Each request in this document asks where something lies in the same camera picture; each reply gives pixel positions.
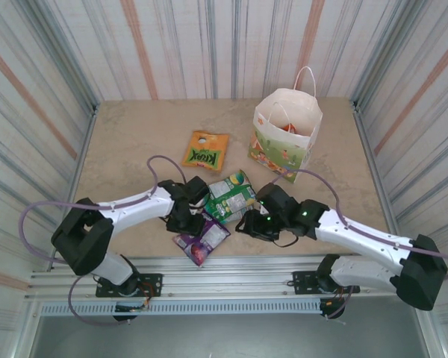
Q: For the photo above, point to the purple snack bag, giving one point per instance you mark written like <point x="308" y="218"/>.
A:
<point x="205" y="244"/>

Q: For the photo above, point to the orange green Krax snack bag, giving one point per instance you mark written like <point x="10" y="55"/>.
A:
<point x="205" y="151"/>

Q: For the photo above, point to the white printed paper bag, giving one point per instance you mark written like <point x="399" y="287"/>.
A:
<point x="280" y="153"/>

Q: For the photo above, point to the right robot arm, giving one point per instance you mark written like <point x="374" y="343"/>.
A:
<point x="366" y="242"/>

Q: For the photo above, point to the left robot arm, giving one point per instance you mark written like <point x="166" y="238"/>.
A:
<point x="134" y="205"/>

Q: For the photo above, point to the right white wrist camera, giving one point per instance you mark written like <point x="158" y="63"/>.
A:
<point x="263" y="210"/>

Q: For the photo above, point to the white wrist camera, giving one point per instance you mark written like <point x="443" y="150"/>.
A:
<point x="195" y="207"/>
<point x="263" y="210"/>

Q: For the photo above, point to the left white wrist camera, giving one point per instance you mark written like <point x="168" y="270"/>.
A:
<point x="195" y="207"/>

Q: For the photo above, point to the aluminium rail frame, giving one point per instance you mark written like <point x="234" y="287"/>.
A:
<point x="227" y="277"/>

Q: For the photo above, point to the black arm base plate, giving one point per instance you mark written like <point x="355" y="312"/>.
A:
<point x="304" y="283"/>
<point x="151" y="284"/>

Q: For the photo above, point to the metal table edge rail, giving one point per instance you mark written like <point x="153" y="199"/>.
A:
<point x="83" y="149"/>
<point x="373" y="156"/>

